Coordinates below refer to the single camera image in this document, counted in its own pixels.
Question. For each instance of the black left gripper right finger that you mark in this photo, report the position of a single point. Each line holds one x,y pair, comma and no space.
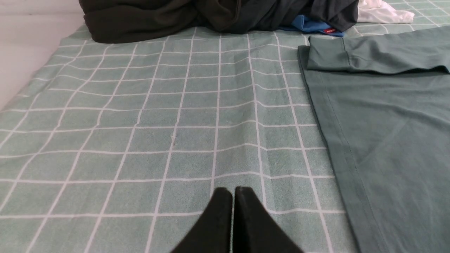
254,230

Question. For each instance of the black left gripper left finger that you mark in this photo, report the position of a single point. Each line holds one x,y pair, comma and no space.
211,232

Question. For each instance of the green long-sleeve top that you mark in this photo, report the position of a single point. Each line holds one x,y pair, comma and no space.
382,104

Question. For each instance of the green checkered tablecloth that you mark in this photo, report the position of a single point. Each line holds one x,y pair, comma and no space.
118,148

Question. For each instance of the blue crumpled garment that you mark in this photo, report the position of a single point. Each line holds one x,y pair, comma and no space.
306,25

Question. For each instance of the dark navy crumpled garment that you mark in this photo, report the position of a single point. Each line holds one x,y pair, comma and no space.
242,16

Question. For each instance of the dark olive crumpled garment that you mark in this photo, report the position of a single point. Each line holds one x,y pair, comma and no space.
125,21

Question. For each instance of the white crumpled garment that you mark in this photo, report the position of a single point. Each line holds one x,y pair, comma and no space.
380,12

